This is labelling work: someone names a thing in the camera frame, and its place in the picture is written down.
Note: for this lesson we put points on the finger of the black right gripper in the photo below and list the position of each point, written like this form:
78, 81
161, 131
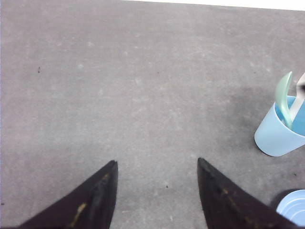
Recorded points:
227, 206

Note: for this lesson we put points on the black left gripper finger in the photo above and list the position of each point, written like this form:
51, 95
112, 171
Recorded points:
89, 206

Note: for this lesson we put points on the light blue plastic cup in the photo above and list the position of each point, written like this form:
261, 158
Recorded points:
274, 138

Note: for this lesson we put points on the mint green plastic spoon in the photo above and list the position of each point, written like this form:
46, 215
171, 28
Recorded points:
281, 93

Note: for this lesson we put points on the white plastic fork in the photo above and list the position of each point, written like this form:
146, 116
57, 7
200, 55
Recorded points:
299, 99

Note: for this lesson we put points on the blue plastic plate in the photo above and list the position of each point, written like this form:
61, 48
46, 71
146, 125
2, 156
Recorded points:
292, 207

